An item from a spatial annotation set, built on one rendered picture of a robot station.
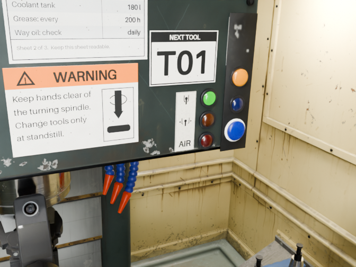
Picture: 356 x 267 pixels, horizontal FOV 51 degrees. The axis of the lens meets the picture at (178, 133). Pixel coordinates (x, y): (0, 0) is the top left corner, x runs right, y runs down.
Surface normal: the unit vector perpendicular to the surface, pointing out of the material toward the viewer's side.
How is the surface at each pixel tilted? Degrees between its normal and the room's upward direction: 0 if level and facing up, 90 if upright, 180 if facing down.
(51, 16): 90
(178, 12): 90
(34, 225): 62
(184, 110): 90
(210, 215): 90
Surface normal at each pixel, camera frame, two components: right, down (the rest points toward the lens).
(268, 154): -0.90, 0.11
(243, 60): 0.42, 0.31
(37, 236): 0.34, -0.16
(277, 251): -0.34, -0.82
